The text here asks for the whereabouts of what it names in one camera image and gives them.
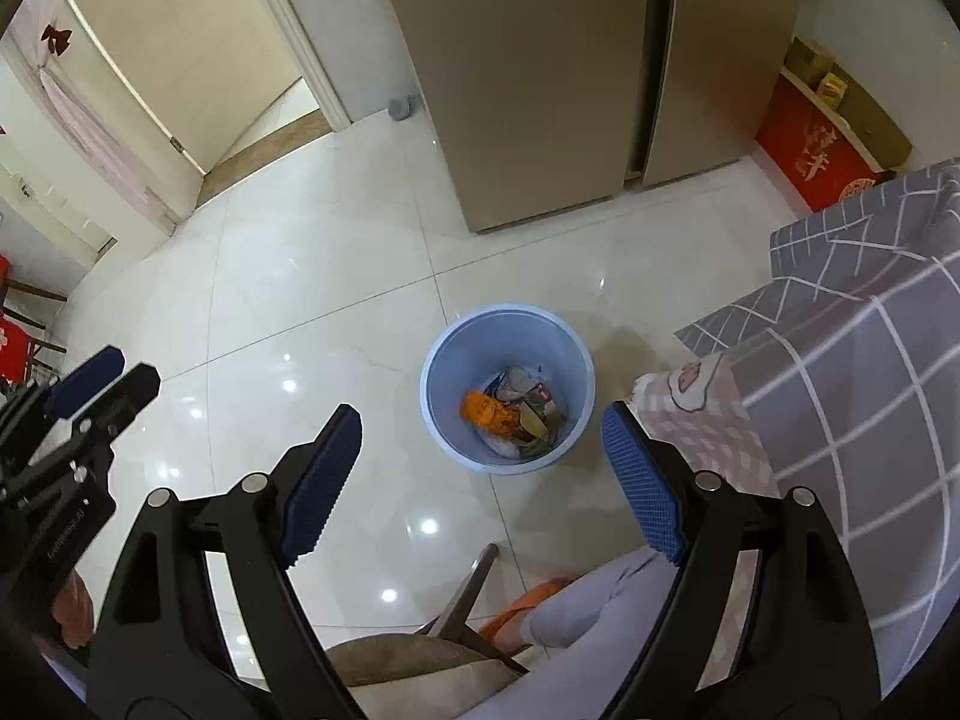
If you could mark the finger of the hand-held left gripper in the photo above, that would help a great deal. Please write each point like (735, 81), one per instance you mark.
(124, 397)
(82, 384)

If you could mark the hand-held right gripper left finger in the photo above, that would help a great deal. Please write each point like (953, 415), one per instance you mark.
(322, 487)

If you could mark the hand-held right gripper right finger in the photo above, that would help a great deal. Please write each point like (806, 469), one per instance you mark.
(645, 487)

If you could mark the green wrapper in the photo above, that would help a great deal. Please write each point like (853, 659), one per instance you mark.
(540, 431)

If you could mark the foil wrapper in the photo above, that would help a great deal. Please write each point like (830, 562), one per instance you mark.
(516, 382)

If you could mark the blue plastic bin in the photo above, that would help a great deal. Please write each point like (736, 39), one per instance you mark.
(450, 360)

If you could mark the person's left hand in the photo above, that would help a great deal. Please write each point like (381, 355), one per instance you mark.
(75, 607)

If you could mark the wooden chair with red cover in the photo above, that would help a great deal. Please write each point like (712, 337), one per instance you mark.
(11, 349)

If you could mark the pink checked table cloth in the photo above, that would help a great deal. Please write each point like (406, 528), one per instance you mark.
(712, 427)

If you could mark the person's lavender trouser leg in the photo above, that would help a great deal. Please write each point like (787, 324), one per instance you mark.
(585, 630)

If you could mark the orange slipper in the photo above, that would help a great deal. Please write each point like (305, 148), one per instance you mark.
(517, 607)

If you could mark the pink lace curtain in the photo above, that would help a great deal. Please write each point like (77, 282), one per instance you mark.
(97, 142)

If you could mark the grey plaid tablecloth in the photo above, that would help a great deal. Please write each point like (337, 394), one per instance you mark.
(862, 315)

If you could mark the red bow ornament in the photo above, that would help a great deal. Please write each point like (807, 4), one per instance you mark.
(54, 39)

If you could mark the cream room door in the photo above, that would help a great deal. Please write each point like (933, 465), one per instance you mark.
(187, 52)

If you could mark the red cardboard box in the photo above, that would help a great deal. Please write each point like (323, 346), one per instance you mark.
(806, 150)

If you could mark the grey door stopper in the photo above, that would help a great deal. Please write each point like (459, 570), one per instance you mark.
(401, 108)

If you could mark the gold double-door refrigerator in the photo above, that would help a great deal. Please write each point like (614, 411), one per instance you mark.
(540, 90)

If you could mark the small yellow box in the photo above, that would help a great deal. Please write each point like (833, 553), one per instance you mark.
(832, 92)

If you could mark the brown cardboard box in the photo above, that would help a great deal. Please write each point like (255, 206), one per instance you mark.
(808, 60)

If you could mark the white door frame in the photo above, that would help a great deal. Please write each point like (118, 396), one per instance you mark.
(315, 52)

